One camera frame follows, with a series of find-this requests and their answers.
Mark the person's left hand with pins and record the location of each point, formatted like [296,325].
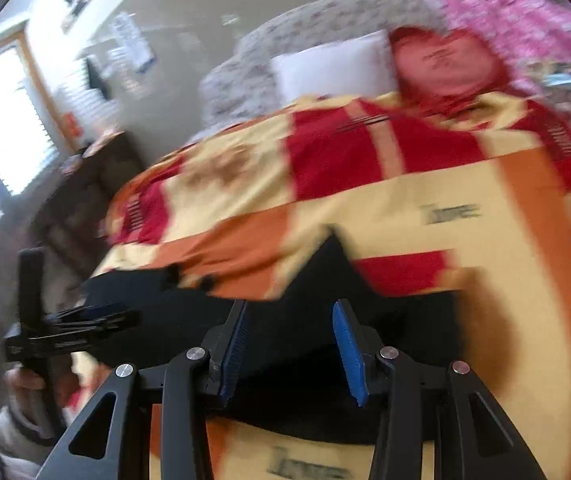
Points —
[20,382]

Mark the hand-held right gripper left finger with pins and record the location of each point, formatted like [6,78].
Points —
[229,355]

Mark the red heart pillow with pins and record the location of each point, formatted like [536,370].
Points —
[440,67]

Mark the white pillow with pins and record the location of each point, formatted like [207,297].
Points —
[335,67]

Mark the red yellow orange bed blanket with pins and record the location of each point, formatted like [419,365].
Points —
[415,160]

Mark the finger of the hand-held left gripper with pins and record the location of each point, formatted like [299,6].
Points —
[93,313]
[100,327]

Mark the grey patterned headboard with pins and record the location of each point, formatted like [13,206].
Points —
[310,20]

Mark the white papers on wall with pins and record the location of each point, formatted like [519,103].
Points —
[133,42]

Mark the window with wooden frame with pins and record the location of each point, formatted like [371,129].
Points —
[0,125]

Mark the black pants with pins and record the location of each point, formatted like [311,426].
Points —
[395,320]

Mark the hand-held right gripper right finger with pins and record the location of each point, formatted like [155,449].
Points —
[351,360]

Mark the pink patterned blanket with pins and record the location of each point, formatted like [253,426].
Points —
[530,25]

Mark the colourful printed cloth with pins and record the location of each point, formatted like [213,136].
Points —
[560,90]

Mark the black wall-mounted object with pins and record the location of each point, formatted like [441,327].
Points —
[98,75]

